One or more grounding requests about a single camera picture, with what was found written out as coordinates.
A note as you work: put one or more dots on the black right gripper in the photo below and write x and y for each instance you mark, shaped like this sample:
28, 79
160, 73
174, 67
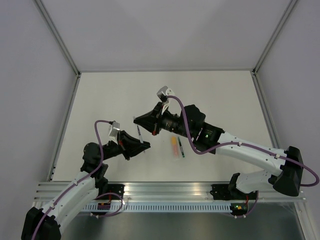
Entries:
151, 121

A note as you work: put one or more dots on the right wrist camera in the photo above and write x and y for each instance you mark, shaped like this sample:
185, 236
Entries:
163, 94

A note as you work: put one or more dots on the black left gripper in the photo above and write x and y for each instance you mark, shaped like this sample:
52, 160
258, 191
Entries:
131, 146

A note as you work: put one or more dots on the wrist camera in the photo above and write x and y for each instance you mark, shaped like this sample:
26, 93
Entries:
163, 94
114, 130

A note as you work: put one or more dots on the right aluminium frame post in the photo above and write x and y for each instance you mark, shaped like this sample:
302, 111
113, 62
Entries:
275, 34

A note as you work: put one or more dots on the orange highlighter marker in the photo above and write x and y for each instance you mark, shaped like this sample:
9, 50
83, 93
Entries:
175, 151

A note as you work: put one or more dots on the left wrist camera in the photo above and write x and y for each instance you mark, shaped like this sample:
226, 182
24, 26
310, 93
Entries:
114, 130

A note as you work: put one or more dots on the aluminium mounting rail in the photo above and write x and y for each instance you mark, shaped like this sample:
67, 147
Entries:
167, 192

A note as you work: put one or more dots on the left aluminium frame post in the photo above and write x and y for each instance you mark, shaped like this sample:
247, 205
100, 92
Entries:
56, 35

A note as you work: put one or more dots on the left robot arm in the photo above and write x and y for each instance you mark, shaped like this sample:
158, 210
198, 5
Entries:
51, 220

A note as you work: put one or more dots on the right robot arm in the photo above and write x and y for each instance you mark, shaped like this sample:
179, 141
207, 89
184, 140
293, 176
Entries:
281, 169

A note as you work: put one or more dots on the white slotted cable duct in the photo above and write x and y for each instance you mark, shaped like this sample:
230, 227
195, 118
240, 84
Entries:
159, 207

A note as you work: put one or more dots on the green fineliner pen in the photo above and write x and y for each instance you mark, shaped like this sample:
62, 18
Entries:
181, 148

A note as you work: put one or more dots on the aluminium frame post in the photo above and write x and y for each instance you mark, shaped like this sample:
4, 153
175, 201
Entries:
56, 35
275, 34

